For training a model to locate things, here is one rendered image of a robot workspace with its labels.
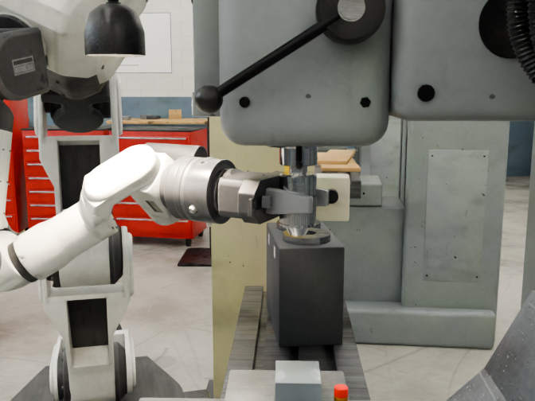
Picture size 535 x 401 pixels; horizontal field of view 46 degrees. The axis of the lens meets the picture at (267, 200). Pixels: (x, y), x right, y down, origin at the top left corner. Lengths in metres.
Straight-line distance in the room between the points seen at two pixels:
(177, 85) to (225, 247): 7.45
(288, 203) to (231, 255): 1.85
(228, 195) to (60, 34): 0.38
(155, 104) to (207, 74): 9.22
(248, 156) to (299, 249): 1.43
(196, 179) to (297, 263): 0.37
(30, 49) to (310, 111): 0.47
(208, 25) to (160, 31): 9.24
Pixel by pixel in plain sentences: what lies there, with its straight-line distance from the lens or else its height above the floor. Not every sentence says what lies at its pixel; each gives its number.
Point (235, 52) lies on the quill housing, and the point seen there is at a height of 1.41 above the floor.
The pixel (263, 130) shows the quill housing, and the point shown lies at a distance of 0.70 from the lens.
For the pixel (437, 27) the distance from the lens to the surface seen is 0.69.
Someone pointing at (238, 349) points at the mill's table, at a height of 0.91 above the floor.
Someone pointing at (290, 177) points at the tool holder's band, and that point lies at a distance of 0.78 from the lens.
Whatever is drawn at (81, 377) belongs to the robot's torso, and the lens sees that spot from 1.59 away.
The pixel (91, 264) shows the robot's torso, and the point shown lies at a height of 1.01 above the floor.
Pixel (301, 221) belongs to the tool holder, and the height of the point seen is 1.21.
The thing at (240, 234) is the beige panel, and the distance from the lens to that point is 2.59.
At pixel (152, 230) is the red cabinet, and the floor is 0.15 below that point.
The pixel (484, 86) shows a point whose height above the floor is 1.38.
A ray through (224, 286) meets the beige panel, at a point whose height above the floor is 0.56.
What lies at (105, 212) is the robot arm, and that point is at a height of 1.21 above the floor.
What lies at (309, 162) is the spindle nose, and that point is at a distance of 0.78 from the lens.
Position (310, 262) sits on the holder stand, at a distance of 1.14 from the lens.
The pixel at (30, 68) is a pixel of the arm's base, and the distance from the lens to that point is 1.00.
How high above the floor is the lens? 1.38
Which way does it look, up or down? 10 degrees down
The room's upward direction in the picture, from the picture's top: straight up
